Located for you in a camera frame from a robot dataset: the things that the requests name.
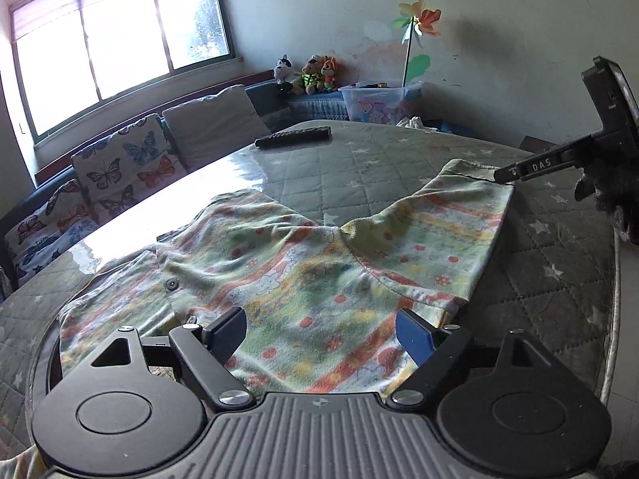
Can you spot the black and white plush toy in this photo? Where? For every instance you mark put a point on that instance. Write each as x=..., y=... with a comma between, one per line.
x=283, y=69

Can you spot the yellow green plush bear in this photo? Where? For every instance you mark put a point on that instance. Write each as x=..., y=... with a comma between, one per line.
x=309, y=75

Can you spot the blue patterned bench pad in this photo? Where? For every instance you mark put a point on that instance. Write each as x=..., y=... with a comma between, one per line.
x=317, y=107

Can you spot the floral pastel shirt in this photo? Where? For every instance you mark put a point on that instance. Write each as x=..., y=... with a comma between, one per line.
x=309, y=269

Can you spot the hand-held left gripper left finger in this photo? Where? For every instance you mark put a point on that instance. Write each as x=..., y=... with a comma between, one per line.
x=227, y=332

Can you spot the plain grey cushion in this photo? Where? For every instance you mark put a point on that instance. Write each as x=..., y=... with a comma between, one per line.
x=214, y=122

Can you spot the grey quilted star table cover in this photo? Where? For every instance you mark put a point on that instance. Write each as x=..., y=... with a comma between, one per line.
x=379, y=159

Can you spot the white crumpled cloth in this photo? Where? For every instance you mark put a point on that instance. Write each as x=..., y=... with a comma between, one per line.
x=410, y=121

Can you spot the person's right hand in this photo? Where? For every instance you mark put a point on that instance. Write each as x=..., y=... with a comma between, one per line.
x=611, y=194

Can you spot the dark blue sofa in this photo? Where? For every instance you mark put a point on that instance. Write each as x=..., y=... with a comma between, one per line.
x=267, y=100

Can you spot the window with metal frame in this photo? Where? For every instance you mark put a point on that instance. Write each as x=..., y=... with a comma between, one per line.
x=125, y=45

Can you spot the orange plush toy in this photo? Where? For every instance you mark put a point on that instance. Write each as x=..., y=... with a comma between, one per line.
x=329, y=72

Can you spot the black remote control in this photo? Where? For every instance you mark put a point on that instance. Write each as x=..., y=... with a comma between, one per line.
x=294, y=136

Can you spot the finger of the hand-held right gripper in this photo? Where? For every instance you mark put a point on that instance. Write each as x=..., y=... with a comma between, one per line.
x=541, y=165

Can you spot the butterfly print cushion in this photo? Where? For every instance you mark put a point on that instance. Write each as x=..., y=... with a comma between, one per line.
x=127, y=164
x=45, y=239

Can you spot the colourful pinwheel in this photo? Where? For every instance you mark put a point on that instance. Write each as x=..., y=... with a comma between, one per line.
x=419, y=22

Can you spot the clear plastic storage box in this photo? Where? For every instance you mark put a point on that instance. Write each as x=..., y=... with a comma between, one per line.
x=379, y=105

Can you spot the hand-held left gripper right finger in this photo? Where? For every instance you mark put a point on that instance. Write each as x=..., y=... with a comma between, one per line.
x=417, y=334

